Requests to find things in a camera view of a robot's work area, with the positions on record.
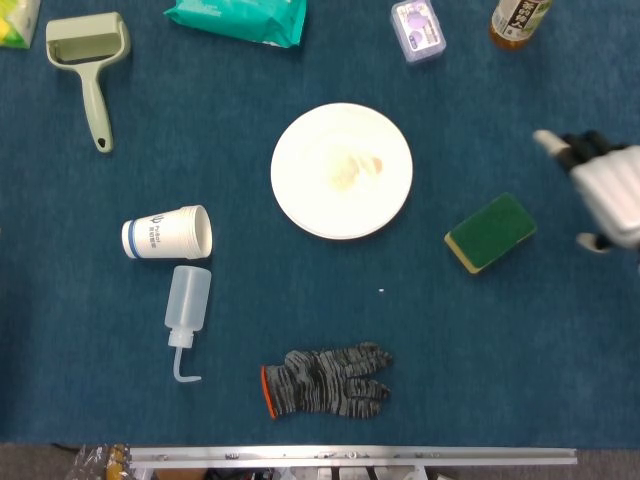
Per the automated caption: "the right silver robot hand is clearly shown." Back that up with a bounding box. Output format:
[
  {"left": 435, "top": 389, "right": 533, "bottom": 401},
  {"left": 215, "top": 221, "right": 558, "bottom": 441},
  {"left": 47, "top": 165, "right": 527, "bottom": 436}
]
[{"left": 532, "top": 129, "right": 640, "bottom": 255}]

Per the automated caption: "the green yellow sponge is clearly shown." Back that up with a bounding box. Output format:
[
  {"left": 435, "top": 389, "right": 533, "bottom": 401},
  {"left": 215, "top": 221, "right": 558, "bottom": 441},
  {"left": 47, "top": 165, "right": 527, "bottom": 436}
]
[{"left": 443, "top": 191, "right": 539, "bottom": 276}]

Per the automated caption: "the white round plate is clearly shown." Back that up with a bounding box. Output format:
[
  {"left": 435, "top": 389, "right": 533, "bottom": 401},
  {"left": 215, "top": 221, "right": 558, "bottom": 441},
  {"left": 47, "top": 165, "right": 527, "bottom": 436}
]
[{"left": 270, "top": 102, "right": 415, "bottom": 241}]

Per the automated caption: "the tea bottle green label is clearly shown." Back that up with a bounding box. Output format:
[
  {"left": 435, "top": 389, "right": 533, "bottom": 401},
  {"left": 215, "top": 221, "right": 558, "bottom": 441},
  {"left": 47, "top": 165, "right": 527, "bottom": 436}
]
[{"left": 488, "top": 0, "right": 555, "bottom": 53}]

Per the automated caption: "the blue-green table cloth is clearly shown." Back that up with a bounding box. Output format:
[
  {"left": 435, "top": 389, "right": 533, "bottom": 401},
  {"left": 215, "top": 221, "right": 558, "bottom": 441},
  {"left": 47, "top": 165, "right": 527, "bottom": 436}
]
[{"left": 0, "top": 0, "right": 640, "bottom": 449}]

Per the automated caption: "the grey black knit glove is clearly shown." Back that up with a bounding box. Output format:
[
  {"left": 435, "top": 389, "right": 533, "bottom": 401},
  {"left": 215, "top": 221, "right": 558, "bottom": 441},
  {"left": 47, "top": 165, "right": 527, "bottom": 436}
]
[{"left": 260, "top": 341, "right": 394, "bottom": 420}]

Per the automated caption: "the teal plastic package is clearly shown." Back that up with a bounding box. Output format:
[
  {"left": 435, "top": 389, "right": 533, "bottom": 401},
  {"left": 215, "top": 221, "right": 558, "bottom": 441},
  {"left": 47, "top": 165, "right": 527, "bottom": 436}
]
[{"left": 163, "top": 0, "right": 308, "bottom": 49}]

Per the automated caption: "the translucent plastic wash bottle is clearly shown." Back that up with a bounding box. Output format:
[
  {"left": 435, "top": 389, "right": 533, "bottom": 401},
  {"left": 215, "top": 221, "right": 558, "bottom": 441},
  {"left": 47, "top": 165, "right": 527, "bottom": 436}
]
[{"left": 164, "top": 265, "right": 213, "bottom": 384}]

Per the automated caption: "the lying white paper cup stack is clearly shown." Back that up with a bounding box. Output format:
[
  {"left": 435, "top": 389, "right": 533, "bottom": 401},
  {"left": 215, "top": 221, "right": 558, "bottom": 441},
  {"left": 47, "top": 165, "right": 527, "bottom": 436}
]
[{"left": 121, "top": 204, "right": 214, "bottom": 260}]

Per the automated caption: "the pale green lint roller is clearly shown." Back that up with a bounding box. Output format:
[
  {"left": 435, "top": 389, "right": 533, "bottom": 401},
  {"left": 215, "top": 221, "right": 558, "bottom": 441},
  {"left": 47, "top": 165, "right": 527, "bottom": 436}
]
[{"left": 45, "top": 11, "right": 132, "bottom": 154}]

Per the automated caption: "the crinkled clear plastic bag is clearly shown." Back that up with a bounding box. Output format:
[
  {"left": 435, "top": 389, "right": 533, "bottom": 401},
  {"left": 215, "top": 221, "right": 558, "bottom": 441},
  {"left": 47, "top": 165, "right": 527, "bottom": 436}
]
[{"left": 64, "top": 442, "right": 132, "bottom": 480}]

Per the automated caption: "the yellow tissue pack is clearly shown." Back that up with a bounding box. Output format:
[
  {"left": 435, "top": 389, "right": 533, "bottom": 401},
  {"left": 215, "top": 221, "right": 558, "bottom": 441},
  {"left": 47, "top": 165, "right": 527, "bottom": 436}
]
[{"left": 0, "top": 0, "right": 42, "bottom": 50}]

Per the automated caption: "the aluminium frame rail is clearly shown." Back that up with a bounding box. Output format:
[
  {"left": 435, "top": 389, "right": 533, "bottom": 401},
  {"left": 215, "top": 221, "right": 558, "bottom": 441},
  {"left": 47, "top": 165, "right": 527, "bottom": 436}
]
[{"left": 128, "top": 446, "right": 578, "bottom": 469}]

